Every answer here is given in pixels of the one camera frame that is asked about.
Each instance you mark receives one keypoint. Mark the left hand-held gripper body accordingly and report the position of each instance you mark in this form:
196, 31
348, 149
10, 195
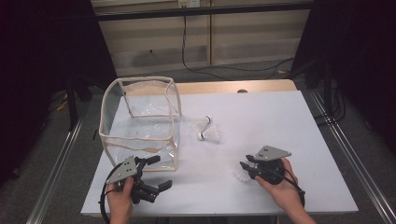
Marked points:
124, 171

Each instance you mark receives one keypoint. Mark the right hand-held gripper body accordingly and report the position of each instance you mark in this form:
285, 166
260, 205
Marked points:
271, 169

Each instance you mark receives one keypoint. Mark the clear bag with beige trim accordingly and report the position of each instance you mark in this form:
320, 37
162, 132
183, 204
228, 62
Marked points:
140, 146

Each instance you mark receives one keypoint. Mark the white shuttlecock with blue band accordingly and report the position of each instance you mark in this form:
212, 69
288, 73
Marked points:
200, 123
211, 134

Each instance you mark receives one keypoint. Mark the person's right hand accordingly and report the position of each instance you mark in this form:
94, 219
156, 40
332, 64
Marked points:
286, 193

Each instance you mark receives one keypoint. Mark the person's left hand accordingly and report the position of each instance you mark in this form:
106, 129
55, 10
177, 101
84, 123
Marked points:
120, 199

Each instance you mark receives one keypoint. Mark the wooden table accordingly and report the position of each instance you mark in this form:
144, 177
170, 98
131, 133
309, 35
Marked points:
218, 87

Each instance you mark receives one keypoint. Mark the black metal stand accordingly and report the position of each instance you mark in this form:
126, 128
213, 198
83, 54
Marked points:
72, 102
327, 90

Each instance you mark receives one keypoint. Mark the beige cabinet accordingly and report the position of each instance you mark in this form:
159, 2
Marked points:
249, 40

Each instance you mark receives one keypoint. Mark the black curtain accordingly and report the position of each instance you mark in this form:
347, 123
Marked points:
37, 77
364, 62

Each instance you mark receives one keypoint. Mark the metal floor rail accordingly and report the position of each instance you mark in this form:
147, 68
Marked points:
358, 161
53, 177

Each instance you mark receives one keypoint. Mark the white wall socket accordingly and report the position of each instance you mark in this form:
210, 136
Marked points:
188, 3

